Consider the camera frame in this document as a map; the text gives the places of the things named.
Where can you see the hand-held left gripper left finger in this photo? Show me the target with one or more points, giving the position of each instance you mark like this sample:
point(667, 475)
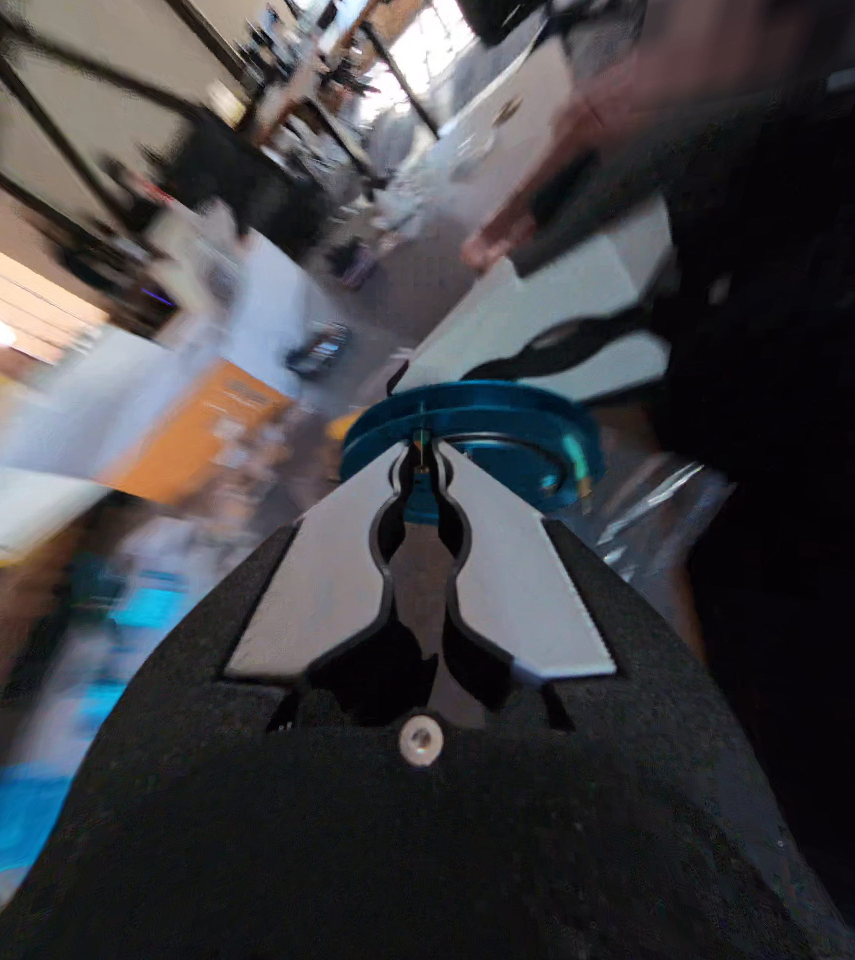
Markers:
point(315, 600)

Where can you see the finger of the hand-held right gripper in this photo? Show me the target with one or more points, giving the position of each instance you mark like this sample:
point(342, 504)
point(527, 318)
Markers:
point(547, 300)
point(607, 371)

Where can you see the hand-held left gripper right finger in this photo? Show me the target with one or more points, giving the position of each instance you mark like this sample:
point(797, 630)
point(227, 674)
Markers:
point(525, 592)

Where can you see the blue round metal turntable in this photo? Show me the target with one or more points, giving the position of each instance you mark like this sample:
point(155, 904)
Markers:
point(397, 420)

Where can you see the person's right hand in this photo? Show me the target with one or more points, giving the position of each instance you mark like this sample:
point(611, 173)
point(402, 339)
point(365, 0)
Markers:
point(577, 127)

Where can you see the large clear plastic bag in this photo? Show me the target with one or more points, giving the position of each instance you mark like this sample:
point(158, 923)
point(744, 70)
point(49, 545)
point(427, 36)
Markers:
point(660, 495)

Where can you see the black servo motor stack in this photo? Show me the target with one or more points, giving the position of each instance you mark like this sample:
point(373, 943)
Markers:
point(356, 262)

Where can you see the orange cardboard box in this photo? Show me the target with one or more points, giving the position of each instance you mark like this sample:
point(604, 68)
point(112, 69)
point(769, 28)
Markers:
point(195, 435)

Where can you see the blue shiny plastic bag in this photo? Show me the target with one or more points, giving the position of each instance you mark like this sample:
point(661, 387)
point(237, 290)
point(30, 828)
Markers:
point(319, 349)

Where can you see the white tray with blue parts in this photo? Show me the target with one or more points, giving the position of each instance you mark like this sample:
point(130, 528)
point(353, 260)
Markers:
point(60, 712)

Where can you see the large window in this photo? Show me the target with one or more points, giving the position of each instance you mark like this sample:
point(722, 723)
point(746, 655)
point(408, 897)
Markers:
point(427, 45)

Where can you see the black chair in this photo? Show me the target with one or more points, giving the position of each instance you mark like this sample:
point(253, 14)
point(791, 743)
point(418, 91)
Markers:
point(247, 187)

